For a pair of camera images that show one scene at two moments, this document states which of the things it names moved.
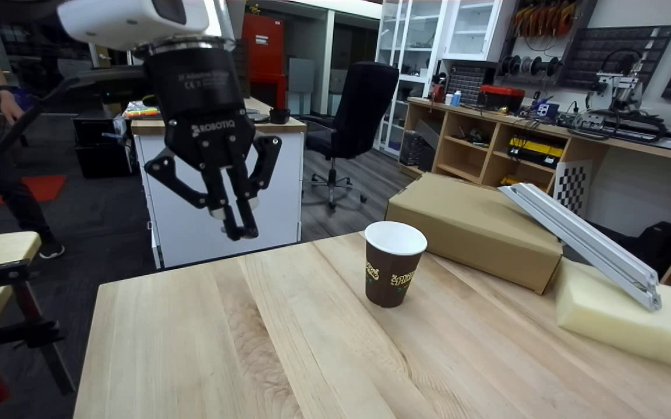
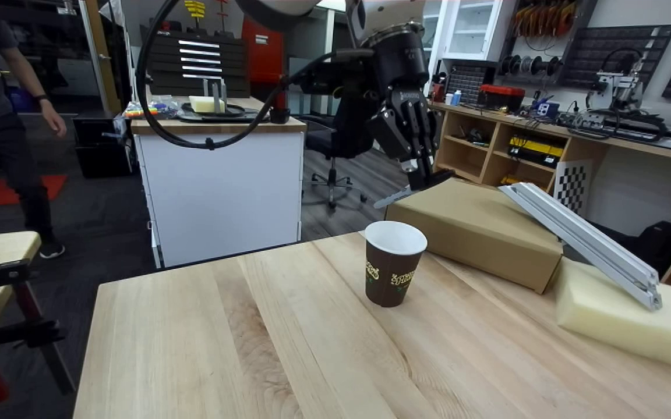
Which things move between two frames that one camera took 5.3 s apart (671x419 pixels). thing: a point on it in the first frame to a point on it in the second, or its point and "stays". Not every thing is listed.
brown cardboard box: (481, 227) stays
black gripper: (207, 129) to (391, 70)
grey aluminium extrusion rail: (587, 243) stays
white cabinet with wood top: (186, 234) stays
